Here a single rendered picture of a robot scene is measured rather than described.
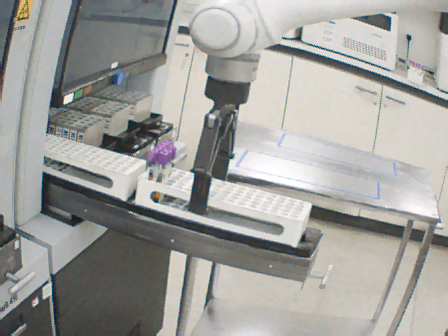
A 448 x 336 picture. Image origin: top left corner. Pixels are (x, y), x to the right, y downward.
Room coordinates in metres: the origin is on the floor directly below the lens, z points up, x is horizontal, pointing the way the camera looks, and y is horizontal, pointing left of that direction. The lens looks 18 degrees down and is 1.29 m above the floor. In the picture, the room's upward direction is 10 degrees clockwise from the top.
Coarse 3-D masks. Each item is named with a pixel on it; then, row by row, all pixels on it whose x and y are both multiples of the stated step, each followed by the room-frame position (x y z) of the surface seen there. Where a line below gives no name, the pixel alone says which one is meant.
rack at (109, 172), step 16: (48, 144) 1.28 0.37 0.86; (64, 144) 1.31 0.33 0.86; (80, 144) 1.32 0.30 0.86; (48, 160) 1.29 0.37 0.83; (64, 160) 1.23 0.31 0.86; (80, 160) 1.22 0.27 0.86; (96, 160) 1.24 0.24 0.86; (112, 160) 1.27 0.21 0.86; (128, 160) 1.28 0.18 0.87; (144, 160) 1.29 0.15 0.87; (64, 176) 1.23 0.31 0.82; (80, 176) 1.29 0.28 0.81; (96, 176) 1.31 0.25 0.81; (112, 176) 1.20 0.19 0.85; (128, 176) 1.20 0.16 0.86; (112, 192) 1.20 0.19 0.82; (128, 192) 1.21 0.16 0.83
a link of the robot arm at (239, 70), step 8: (208, 56) 1.20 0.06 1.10; (240, 56) 1.17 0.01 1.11; (248, 56) 1.17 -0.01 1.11; (256, 56) 1.19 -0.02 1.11; (208, 64) 1.19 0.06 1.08; (216, 64) 1.18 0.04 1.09; (224, 64) 1.17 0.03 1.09; (232, 64) 1.17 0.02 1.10; (240, 64) 1.17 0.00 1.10; (248, 64) 1.18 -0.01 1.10; (256, 64) 1.19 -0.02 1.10; (208, 72) 1.19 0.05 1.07; (216, 72) 1.17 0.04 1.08; (224, 72) 1.17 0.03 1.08; (232, 72) 1.17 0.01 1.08; (240, 72) 1.17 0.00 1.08; (248, 72) 1.18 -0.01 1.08; (256, 72) 1.21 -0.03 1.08; (224, 80) 1.18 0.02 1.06; (232, 80) 1.17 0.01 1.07; (240, 80) 1.17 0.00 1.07; (248, 80) 1.18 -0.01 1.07
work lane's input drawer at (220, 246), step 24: (48, 192) 1.22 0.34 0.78; (72, 192) 1.21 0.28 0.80; (96, 192) 1.20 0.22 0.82; (96, 216) 1.19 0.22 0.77; (120, 216) 1.18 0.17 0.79; (144, 216) 1.17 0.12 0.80; (168, 216) 1.17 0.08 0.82; (144, 240) 1.17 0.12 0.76; (168, 240) 1.16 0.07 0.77; (192, 240) 1.15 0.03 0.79; (216, 240) 1.14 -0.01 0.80; (240, 240) 1.14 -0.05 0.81; (264, 240) 1.13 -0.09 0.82; (312, 240) 1.16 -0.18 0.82; (240, 264) 1.13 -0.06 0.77; (264, 264) 1.12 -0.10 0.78; (288, 264) 1.11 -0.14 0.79; (312, 264) 1.17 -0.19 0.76
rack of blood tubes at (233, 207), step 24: (144, 192) 1.19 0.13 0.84; (168, 192) 1.18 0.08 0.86; (216, 192) 1.20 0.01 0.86; (240, 192) 1.23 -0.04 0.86; (264, 192) 1.24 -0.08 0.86; (192, 216) 1.17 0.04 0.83; (216, 216) 1.23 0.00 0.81; (240, 216) 1.25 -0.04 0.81; (264, 216) 1.14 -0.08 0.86; (288, 216) 1.14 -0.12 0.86; (288, 240) 1.13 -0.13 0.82
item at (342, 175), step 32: (256, 128) 1.85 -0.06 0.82; (256, 160) 1.57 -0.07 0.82; (288, 160) 1.62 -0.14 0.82; (320, 160) 1.67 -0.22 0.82; (352, 160) 1.73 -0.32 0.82; (384, 160) 1.81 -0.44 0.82; (288, 192) 1.44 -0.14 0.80; (320, 192) 1.43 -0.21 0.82; (352, 192) 1.47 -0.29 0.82; (384, 192) 1.51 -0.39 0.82; (416, 192) 1.56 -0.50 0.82; (192, 256) 1.47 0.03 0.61; (192, 288) 1.48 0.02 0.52; (224, 320) 1.73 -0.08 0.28; (256, 320) 1.76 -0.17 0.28; (288, 320) 1.78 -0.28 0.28; (320, 320) 1.80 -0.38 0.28; (352, 320) 1.80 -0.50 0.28
